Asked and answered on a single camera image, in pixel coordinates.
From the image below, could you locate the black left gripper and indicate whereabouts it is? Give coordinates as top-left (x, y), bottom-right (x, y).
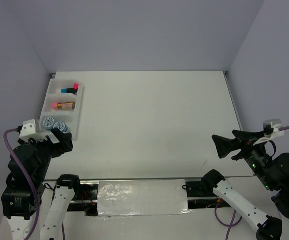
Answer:
top-left (27, 126), bottom-right (74, 180)

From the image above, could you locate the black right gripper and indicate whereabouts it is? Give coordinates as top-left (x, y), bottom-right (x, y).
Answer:
top-left (210, 127), bottom-right (277, 188)

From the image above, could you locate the blue round jar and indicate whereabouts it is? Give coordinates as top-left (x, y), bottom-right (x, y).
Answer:
top-left (53, 121), bottom-right (70, 134)
top-left (42, 117), bottom-right (56, 131)

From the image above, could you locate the pink capped small bottle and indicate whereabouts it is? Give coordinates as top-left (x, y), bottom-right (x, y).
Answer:
top-left (51, 102), bottom-right (76, 111)

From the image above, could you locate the blue capped black highlighter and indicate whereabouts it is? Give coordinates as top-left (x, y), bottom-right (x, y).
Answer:
top-left (61, 88), bottom-right (73, 94)

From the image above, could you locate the pink capped black highlighter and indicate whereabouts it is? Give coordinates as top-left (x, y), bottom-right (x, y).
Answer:
top-left (72, 83), bottom-right (79, 95)

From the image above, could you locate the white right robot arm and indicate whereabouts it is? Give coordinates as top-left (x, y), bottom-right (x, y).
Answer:
top-left (202, 126), bottom-right (289, 240)

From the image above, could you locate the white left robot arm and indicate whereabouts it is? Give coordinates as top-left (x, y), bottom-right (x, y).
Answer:
top-left (1, 127), bottom-right (83, 240)

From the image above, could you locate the clear plastic compartment organizer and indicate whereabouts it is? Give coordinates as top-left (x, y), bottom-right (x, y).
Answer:
top-left (40, 79), bottom-right (85, 141)

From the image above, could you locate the silver reflective tape sheet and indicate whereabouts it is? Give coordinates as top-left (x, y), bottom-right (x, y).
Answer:
top-left (97, 179), bottom-right (189, 217)

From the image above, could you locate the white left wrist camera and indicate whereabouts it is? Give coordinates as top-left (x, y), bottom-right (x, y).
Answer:
top-left (19, 119), bottom-right (59, 144)

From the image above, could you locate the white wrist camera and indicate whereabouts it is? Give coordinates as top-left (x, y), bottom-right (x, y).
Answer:
top-left (253, 119), bottom-right (285, 146)
top-left (19, 119), bottom-right (59, 144)

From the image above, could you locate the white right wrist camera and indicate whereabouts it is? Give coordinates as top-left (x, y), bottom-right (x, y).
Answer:
top-left (253, 119), bottom-right (285, 146)

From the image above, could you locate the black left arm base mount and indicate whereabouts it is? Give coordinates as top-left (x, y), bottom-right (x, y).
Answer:
top-left (67, 184), bottom-right (99, 217)

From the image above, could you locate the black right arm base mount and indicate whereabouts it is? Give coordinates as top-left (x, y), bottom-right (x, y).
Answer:
top-left (182, 181), bottom-right (230, 210)

